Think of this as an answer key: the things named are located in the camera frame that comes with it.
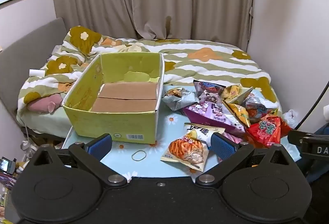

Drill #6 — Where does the pink plush toy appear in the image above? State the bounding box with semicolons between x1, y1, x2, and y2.
27;93;65;113

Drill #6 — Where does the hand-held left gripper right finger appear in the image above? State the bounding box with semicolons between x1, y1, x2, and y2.
195;133;296;187

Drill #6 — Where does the yellow-green cardboard box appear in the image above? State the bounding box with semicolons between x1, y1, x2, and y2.
62;52;165;144

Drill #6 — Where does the large purple snack packet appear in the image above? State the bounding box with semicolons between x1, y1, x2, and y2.
182;101;247;135

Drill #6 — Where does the rubber band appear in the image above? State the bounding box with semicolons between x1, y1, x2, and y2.
131;150;147;161

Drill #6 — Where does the yellow red-print snack packet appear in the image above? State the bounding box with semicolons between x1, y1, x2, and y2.
220;84;254;105

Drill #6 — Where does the black cable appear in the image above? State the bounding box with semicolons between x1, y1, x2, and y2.
293;81;329;130

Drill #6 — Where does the purple cartoon figures snack packet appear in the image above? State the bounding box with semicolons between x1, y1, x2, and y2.
193;79;228;105

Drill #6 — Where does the striped floral blanket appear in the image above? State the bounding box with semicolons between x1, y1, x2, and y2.
17;26;283;122

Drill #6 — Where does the white snack packet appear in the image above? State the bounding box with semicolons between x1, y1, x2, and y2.
244;93;279;120

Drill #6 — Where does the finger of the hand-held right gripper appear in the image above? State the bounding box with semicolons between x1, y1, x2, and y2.
287;129;313;147

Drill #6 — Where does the red snack packet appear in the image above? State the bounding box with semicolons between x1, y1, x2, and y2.
245;115;291;149

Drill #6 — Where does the silver snack packet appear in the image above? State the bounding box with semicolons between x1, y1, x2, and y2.
162;86;199;111

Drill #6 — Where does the grey bed headboard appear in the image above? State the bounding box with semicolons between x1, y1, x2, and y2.
0;17;68;111

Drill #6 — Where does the pink snack packet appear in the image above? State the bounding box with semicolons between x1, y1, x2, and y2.
222;131;247;145

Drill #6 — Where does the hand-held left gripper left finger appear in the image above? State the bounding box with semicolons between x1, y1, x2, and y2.
31;133;128;187

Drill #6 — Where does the orange striped snack packet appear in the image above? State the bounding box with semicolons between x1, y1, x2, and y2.
161;123;226;172

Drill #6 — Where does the yellow chocolate snack packet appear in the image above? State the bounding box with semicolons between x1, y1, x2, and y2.
223;101;251;128

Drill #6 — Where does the white plastic bag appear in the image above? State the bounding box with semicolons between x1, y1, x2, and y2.
283;109;300;127

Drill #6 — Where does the white power adapter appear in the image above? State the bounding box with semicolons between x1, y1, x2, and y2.
20;138;34;154

